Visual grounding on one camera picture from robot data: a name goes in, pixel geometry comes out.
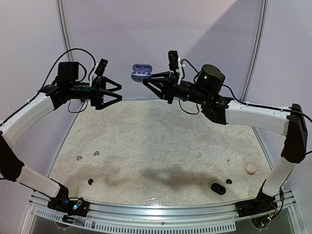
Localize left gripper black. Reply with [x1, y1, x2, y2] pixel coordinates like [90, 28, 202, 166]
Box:
[67, 76, 122, 109]

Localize purple earbud charging case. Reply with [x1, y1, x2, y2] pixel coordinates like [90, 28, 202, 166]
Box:
[131, 63, 153, 83]

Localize black oval charging case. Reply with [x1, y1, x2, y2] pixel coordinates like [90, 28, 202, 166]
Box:
[211, 183, 226, 195]

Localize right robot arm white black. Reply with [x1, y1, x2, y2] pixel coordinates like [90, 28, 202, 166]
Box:
[143, 64, 308, 213]

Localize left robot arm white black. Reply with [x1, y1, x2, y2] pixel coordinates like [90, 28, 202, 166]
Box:
[0, 59, 122, 212]

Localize pink round charging case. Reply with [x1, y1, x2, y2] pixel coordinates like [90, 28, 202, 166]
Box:
[245, 164, 256, 175]

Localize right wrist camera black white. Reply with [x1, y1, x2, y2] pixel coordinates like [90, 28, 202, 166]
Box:
[168, 50, 185, 85]

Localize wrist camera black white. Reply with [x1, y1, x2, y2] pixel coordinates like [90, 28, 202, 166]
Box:
[88, 58, 108, 87]
[168, 50, 185, 85]

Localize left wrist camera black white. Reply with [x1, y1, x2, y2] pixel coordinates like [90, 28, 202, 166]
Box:
[88, 58, 108, 87]

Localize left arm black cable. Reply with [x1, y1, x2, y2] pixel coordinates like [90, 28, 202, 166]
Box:
[40, 48, 97, 92]

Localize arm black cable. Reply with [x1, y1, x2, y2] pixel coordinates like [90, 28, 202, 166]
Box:
[40, 48, 97, 92]
[182, 58, 312, 156]

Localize left aluminium corner post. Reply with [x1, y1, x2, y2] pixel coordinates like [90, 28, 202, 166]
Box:
[55, 0, 72, 51]

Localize aluminium corner post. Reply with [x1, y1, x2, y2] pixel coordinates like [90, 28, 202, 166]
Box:
[240, 0, 268, 100]
[55, 0, 72, 51]

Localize aluminium front rail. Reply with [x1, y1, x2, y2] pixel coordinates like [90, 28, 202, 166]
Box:
[28, 188, 297, 232]

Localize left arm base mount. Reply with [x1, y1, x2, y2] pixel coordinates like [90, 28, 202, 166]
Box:
[47, 194, 90, 217]

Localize right aluminium corner post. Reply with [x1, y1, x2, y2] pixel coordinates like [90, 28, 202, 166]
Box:
[240, 0, 268, 100]

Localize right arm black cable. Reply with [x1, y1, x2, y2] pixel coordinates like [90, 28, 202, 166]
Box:
[182, 58, 312, 156]

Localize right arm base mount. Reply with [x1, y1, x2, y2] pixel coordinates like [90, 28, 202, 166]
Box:
[234, 193, 277, 217]

